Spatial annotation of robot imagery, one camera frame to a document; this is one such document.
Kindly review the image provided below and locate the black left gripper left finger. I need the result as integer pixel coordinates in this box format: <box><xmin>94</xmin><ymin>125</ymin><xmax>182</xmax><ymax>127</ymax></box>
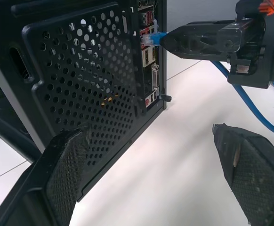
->
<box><xmin>0</xmin><ymin>124</ymin><xmax>91</xmax><ymax>226</ymax></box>

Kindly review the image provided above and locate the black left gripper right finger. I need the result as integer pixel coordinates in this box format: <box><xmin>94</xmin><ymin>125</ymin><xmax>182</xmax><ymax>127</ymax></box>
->
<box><xmin>211</xmin><ymin>122</ymin><xmax>274</xmax><ymax>226</ymax></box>

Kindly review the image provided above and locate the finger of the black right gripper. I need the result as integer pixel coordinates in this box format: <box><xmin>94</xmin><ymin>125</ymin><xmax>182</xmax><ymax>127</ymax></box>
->
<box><xmin>161</xmin><ymin>23</ymin><xmax>232</xmax><ymax>61</ymax></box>
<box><xmin>183</xmin><ymin>19</ymin><xmax>237</xmax><ymax>27</ymax></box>

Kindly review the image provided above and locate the blue ethernet cable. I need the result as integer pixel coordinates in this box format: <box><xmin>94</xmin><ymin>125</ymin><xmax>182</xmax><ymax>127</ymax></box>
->
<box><xmin>141</xmin><ymin>32</ymin><xmax>274</xmax><ymax>140</ymax></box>

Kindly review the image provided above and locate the black computer tower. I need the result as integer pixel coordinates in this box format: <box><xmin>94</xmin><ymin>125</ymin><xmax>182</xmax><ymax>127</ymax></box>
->
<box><xmin>0</xmin><ymin>0</ymin><xmax>173</xmax><ymax>203</ymax></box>

